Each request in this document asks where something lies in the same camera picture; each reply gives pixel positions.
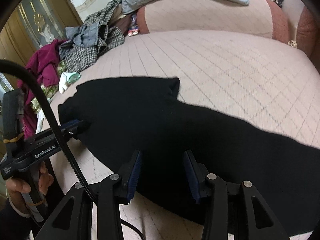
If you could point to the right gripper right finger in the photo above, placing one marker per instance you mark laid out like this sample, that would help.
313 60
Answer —
254 217

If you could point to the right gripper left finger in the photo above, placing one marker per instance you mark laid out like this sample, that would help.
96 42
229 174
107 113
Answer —
72 218

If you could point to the black pants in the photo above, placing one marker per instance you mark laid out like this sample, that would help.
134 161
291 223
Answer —
125 114

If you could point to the person's left hand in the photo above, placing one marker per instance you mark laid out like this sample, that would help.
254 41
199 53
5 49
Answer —
16 187

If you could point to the green floral fabric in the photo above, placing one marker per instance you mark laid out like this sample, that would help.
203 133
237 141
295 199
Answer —
49 91

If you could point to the white glove green cuff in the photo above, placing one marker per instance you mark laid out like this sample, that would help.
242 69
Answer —
66 79

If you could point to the magenta garment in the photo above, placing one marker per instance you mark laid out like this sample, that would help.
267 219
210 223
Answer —
42 66

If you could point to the houndstooth tweed garment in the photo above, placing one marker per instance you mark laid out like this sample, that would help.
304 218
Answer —
109 37

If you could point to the pink quilted bed cover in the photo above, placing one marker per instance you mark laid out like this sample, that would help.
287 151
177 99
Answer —
268 83

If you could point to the grey-blue garment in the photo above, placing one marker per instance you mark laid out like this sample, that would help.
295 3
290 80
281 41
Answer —
85 36

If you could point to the wooden glass cabinet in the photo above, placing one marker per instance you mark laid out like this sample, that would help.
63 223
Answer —
34 24

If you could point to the colourful small package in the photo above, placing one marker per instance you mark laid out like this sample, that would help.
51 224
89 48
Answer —
133 28

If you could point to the pink brown headboard cushion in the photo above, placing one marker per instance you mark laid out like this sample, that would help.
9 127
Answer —
302 25

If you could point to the pink quilted bolster pillow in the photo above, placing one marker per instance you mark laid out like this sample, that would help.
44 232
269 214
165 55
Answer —
260 18

